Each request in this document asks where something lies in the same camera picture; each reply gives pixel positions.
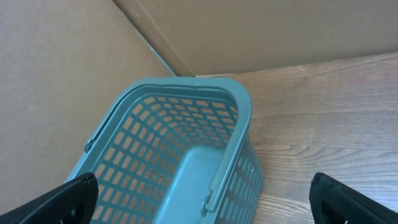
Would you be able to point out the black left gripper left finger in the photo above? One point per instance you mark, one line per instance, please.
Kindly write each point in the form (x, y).
(73, 202)

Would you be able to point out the grey plastic shopping basket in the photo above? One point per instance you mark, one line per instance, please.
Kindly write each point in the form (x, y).
(175, 150)

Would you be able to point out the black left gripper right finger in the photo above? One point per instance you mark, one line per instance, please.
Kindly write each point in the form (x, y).
(334, 202)

